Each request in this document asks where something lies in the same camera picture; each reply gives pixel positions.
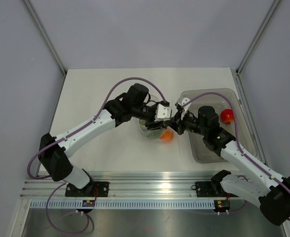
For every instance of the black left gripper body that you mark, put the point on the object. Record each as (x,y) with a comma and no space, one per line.
(143,111)

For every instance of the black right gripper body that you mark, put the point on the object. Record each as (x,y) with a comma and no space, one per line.
(191,124)

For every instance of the clear zip top bag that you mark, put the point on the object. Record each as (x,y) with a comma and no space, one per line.
(153,119)

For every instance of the green netted melon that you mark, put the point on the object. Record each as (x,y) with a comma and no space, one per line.
(149,134)

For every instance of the orange fruit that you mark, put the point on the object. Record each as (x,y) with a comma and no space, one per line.
(167,136)

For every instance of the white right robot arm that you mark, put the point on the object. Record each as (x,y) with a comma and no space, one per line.
(267,189)

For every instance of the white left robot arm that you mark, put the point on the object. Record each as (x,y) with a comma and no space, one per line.
(58,150)

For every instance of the red apple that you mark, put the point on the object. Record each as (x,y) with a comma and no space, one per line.
(227,116)

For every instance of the clear plastic bin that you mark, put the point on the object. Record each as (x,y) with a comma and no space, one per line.
(220,99)

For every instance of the right small circuit board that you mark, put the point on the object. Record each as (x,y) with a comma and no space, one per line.
(222,205)

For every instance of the small circuit board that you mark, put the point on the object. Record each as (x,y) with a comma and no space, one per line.
(88,203)
(222,205)

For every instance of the left small circuit board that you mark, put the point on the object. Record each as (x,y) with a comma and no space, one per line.
(88,203)

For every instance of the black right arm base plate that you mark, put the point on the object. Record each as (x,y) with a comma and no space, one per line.
(207,189)

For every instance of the aluminium table edge rail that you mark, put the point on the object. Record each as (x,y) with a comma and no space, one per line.
(168,185)

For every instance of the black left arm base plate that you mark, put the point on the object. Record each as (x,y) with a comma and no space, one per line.
(95,189)

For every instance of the right aluminium frame post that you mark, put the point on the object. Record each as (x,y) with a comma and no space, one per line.
(258,35)

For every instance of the aluminium frame post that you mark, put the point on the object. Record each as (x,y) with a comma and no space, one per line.
(44,35)
(258,35)

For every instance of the white slotted cable duct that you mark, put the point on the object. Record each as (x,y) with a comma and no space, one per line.
(126,204)

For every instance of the left aluminium frame post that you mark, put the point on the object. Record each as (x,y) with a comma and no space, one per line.
(44,35)

